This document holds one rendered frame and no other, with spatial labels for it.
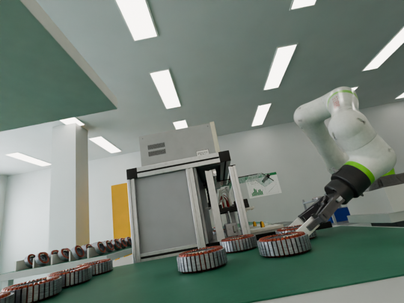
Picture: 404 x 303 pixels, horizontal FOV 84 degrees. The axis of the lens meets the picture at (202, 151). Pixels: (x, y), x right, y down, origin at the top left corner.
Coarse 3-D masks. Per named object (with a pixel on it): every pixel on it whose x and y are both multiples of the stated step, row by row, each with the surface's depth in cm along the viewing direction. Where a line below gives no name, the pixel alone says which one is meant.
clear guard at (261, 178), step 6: (252, 174) 131; (258, 174) 132; (264, 174) 130; (222, 180) 131; (240, 180) 142; (246, 180) 146; (252, 180) 151; (258, 180) 149; (264, 180) 140; (270, 180) 132; (222, 186) 153
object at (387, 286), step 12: (324, 228) 85; (120, 264) 92; (336, 288) 25; (348, 288) 25; (360, 288) 24; (372, 288) 23; (384, 288) 23; (396, 288) 22; (276, 300) 25; (288, 300) 24; (300, 300) 24; (312, 300) 23; (324, 300) 23; (336, 300) 22; (348, 300) 22; (360, 300) 21; (372, 300) 21; (384, 300) 20; (396, 300) 20
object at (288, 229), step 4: (280, 228) 70; (284, 228) 71; (288, 228) 65; (292, 228) 64; (296, 228) 63; (276, 232) 68; (280, 232) 66; (284, 232) 65; (288, 232) 64; (308, 236) 62; (312, 236) 63
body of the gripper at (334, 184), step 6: (336, 180) 69; (330, 186) 69; (336, 186) 68; (342, 186) 67; (330, 192) 70; (336, 192) 67; (342, 192) 66; (348, 192) 66; (330, 198) 66; (348, 198) 66; (318, 204) 71
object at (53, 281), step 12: (84, 264) 75; (96, 264) 70; (108, 264) 73; (48, 276) 58; (60, 276) 57; (72, 276) 58; (84, 276) 60; (12, 288) 45; (24, 288) 45; (36, 288) 46; (48, 288) 47; (60, 288) 50; (0, 300) 37; (12, 300) 39; (24, 300) 44; (36, 300) 45
